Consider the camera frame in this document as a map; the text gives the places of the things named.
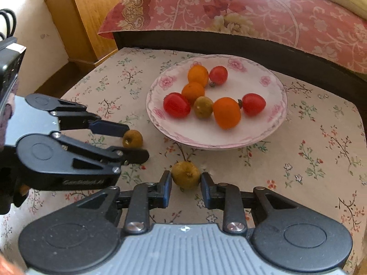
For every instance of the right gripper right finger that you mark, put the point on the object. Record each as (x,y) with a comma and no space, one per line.
(225,197)

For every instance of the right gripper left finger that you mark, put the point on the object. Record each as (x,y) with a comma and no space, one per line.
(143,198)

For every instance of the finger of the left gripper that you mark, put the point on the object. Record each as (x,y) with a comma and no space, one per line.
(86,120)
(89,159)

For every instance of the longan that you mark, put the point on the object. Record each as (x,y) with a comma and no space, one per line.
(132,139)
(186,175)
(203,107)

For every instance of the red cherry tomato back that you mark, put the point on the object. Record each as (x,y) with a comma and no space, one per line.
(176,105)

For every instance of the red cherry tomato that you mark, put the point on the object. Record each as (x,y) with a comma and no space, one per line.
(218,76)
(176,105)
(252,104)

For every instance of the small mandarin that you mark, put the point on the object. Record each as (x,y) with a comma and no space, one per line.
(227,113)
(192,91)

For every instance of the red cherry tomato front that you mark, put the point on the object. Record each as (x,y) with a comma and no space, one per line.
(252,104)

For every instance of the orange cherry tomato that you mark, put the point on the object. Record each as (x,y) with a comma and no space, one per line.
(198,74)

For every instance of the floral tablecloth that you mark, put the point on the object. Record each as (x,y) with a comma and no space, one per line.
(317,157)

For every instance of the wooden cabinet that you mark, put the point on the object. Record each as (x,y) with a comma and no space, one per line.
(78,23)

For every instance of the floral white plate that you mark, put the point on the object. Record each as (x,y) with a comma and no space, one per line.
(244,76)

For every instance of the pink floral blanket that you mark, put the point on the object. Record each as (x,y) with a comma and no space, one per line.
(319,27)

